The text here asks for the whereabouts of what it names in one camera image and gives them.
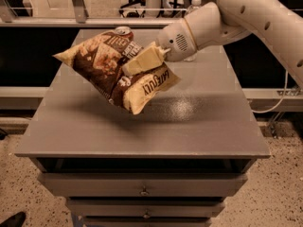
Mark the black shoe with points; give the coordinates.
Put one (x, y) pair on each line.
(16, 220)

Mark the metal railing beam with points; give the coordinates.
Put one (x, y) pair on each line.
(89, 23)

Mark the brown Sea Salt chip bag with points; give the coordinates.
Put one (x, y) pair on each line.
(100, 59)

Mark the grey drawer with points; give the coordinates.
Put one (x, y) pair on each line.
(142, 184)
(149, 207)
(149, 222)

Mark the grey drawer cabinet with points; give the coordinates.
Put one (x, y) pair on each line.
(203, 125)

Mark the middle grey drawer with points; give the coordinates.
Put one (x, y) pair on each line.
(149, 207)

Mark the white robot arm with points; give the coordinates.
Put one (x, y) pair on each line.
(280, 29)

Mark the bottom grey drawer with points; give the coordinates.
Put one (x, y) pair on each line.
(149, 222)

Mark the black office chair base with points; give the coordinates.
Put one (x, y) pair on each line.
(152, 8)

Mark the top grey drawer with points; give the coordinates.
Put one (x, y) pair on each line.
(142, 184)

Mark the red soda can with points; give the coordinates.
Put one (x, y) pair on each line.
(124, 31)

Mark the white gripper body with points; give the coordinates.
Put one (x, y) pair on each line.
(174, 42)

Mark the clear plastic water bottle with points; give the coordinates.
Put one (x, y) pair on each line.
(195, 4)

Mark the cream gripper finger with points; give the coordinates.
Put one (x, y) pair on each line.
(149, 58)

